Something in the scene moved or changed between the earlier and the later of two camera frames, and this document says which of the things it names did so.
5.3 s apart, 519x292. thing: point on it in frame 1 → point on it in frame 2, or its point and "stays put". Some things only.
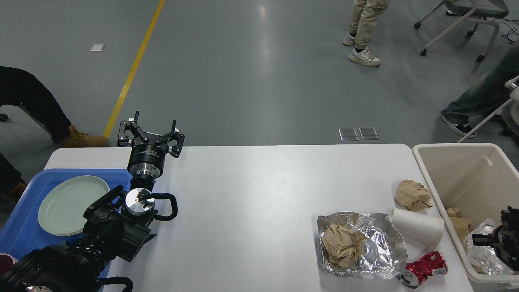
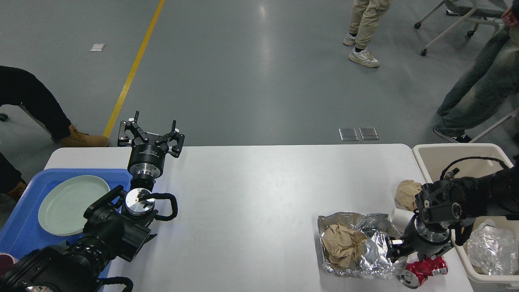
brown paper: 342,244 stays put
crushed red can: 418,271 stays put
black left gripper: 146,161 stays put
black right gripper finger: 482,239 → 425,239
